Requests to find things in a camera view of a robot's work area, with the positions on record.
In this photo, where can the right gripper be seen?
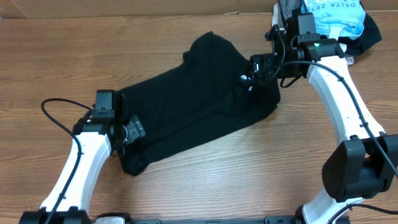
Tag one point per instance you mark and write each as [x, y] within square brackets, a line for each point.
[266, 60]

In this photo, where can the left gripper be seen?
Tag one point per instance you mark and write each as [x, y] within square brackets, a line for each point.
[135, 127]

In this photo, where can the black t-shirt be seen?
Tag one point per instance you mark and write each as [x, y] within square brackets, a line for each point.
[201, 100]

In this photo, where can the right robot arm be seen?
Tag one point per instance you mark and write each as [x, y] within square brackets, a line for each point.
[364, 162]

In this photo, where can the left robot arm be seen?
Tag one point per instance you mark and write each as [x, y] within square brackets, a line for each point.
[105, 129]

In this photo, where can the grey folded garment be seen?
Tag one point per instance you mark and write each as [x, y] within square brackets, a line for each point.
[284, 8]

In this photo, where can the light blue folded shirt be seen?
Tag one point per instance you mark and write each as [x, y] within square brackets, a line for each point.
[347, 15]

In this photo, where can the black folded garment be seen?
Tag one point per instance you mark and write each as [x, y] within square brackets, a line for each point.
[369, 37]

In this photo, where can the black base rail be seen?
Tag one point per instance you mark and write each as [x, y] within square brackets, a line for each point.
[119, 218]

